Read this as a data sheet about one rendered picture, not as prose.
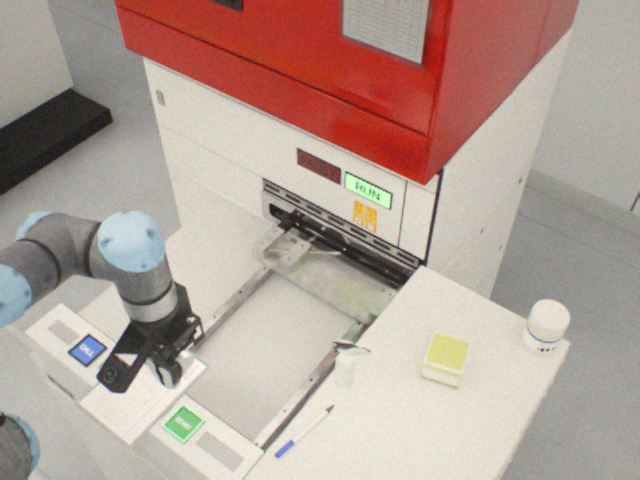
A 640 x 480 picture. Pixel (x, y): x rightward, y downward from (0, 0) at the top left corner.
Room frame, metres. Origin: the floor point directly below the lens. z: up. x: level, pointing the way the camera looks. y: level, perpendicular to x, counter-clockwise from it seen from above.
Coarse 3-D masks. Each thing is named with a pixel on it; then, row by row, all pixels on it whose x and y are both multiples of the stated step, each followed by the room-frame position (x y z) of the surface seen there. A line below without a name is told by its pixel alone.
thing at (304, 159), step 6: (300, 156) 1.10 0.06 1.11; (306, 156) 1.10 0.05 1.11; (300, 162) 1.10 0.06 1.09; (306, 162) 1.10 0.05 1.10; (312, 162) 1.09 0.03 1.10; (318, 162) 1.08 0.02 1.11; (312, 168) 1.09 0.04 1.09; (318, 168) 1.08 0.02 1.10; (324, 168) 1.07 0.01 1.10; (330, 168) 1.06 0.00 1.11; (324, 174) 1.07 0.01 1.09; (330, 174) 1.06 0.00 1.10; (336, 174) 1.05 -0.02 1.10; (336, 180) 1.05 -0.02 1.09
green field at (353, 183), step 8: (352, 176) 1.03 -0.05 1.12; (352, 184) 1.02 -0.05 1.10; (360, 184) 1.01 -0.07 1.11; (368, 184) 1.00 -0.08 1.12; (360, 192) 1.01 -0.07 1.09; (368, 192) 1.00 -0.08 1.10; (376, 192) 0.99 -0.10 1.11; (384, 192) 0.98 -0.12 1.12; (376, 200) 0.99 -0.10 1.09; (384, 200) 0.98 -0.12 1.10
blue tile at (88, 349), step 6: (84, 342) 0.70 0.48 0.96; (90, 342) 0.70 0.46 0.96; (96, 342) 0.70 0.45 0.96; (78, 348) 0.69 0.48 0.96; (84, 348) 0.69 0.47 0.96; (90, 348) 0.69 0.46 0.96; (96, 348) 0.69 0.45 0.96; (102, 348) 0.69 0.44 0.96; (78, 354) 0.68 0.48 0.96; (84, 354) 0.68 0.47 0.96; (90, 354) 0.68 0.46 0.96; (96, 354) 0.68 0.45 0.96; (84, 360) 0.66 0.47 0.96; (90, 360) 0.66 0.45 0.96
